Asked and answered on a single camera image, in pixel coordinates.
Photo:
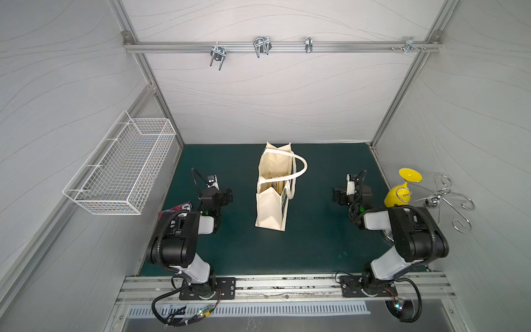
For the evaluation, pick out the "metal hook right end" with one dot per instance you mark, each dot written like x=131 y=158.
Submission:
x=409 y=47

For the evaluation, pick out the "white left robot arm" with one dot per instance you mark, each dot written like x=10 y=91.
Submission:
x=173 y=246

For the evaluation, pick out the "chrome wire glass rack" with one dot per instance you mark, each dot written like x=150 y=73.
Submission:
x=443 y=195

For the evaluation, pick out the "small metal hook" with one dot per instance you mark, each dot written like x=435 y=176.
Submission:
x=308 y=45

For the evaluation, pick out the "pink snack packet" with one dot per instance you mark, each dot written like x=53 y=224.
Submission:
x=187 y=206

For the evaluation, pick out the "yellow plastic wine glass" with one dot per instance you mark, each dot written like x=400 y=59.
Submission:
x=401 y=195

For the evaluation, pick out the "metal double hook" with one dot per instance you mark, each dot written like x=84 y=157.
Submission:
x=218 y=54
x=262 y=45

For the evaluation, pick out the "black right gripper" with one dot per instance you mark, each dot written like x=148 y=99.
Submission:
x=339 y=196

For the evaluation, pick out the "white wire basket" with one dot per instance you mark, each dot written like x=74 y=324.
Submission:
x=118 y=176

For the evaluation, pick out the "cream canvas tote bag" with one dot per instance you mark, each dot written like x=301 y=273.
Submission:
x=279 y=168

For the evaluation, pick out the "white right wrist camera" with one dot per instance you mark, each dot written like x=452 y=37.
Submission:
x=351 y=185

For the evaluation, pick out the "metal double hook middle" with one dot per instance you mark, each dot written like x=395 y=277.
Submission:
x=262 y=45

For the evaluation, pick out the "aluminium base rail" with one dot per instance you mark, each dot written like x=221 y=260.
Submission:
x=267 y=288

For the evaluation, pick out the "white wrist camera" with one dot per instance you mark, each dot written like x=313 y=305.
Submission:
x=351 y=185
x=212 y=182

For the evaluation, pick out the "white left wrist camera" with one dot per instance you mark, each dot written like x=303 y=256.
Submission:
x=212 y=182

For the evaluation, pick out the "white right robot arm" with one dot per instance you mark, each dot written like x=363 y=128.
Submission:
x=416 y=238

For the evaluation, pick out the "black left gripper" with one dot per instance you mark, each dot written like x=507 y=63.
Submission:
x=224 y=197

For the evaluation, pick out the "metal double hook left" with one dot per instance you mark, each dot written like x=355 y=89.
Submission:
x=218 y=54

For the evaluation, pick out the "aluminium crossbar rail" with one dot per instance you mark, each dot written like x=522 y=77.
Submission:
x=241 y=47

